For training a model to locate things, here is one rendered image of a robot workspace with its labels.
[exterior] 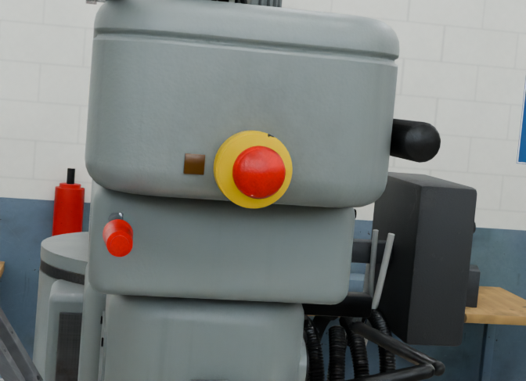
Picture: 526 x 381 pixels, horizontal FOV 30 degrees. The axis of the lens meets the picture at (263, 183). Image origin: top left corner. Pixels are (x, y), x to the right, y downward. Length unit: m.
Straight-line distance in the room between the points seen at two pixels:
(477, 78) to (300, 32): 4.83
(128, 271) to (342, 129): 0.23
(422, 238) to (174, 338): 0.45
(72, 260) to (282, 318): 0.58
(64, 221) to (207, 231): 4.22
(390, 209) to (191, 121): 0.64
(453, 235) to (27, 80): 4.08
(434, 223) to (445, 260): 0.05
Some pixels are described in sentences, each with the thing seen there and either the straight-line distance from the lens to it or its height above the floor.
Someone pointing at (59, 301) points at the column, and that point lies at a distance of 1.39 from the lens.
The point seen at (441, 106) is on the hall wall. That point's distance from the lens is 5.53.
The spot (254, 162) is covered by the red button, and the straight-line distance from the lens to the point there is 0.73.
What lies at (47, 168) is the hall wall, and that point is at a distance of 5.21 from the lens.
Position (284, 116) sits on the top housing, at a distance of 0.78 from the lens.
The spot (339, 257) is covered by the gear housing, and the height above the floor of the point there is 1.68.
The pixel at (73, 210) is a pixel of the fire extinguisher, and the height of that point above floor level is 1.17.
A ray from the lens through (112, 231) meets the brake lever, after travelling 0.74.
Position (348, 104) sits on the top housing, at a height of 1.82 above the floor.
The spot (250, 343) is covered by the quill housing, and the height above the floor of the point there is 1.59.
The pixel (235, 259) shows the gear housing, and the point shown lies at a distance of 0.88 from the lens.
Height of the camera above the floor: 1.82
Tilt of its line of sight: 5 degrees down
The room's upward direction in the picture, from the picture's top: 5 degrees clockwise
